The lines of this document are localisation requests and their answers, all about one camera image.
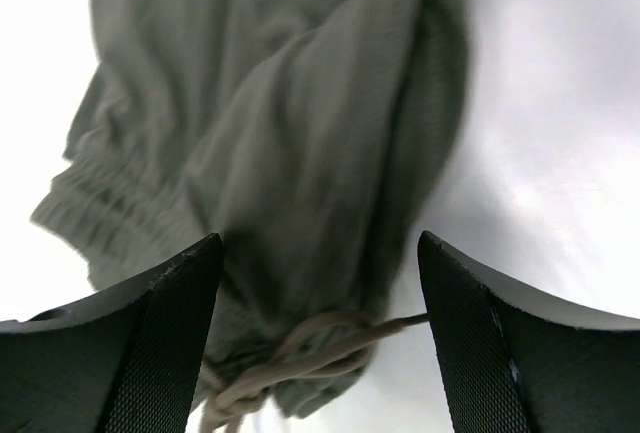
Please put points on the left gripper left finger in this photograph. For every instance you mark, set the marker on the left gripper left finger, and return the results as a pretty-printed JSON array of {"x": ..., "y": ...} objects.
[{"x": 125, "y": 359}]

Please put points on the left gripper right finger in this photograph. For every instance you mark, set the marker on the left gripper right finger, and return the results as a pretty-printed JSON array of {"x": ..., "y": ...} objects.
[{"x": 514, "y": 358}]

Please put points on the olive green shorts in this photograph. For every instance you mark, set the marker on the olive green shorts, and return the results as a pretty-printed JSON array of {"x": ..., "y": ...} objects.
[{"x": 306, "y": 133}]

